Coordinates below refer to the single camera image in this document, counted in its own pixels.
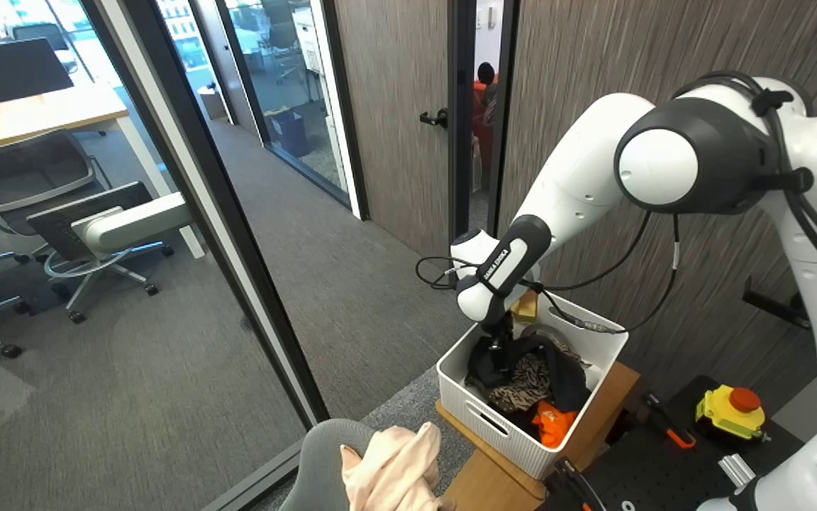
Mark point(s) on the grey swivel office chair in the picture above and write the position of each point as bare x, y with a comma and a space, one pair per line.
78, 228

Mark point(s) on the grey mesh office chair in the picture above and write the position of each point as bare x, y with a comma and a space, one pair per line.
22, 179

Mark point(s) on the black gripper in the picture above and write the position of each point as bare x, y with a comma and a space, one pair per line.
500, 309

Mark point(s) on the black monitor screen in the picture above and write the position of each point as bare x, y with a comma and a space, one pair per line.
12, 68

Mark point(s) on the beige crumpled cloth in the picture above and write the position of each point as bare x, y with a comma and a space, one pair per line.
319, 470

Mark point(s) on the leopard print cloth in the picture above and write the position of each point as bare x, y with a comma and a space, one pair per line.
525, 377

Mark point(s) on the black perforated table plate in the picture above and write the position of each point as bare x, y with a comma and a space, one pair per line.
646, 473

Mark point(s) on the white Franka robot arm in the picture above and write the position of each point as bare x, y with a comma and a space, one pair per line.
579, 179

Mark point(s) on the person in orange shirt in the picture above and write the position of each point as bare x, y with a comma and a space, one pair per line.
483, 113

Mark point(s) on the tan wrist camera bracket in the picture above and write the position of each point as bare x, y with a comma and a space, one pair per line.
525, 305

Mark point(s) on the orange cloth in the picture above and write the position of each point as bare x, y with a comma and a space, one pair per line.
553, 424

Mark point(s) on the wooden desk with white legs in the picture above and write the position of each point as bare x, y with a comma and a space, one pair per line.
41, 113

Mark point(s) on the yellow emergency stop button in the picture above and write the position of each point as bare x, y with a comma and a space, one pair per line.
729, 412

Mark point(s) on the peach cloth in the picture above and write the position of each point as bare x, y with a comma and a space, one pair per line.
390, 473

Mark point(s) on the white plastic storage box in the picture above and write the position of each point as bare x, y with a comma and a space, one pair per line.
502, 430

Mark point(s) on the black cloth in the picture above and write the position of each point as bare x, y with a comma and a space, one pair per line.
485, 365

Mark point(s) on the black glass wall post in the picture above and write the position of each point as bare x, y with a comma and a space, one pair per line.
212, 207

